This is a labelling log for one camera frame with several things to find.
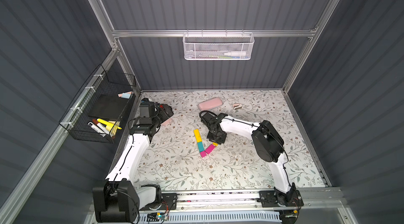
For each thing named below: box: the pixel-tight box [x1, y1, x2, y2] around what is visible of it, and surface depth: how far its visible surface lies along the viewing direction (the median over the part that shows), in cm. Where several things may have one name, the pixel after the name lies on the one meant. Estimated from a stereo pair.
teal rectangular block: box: [197, 141, 205, 152], surface depth 93 cm
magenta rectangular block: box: [204, 144, 216, 155], surface depth 93 cm
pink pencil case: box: [197, 97, 223, 111], surface depth 112 cm
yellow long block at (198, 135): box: [193, 128, 203, 143], surface depth 98 cm
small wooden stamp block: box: [232, 103, 243, 110], surface depth 111 cm
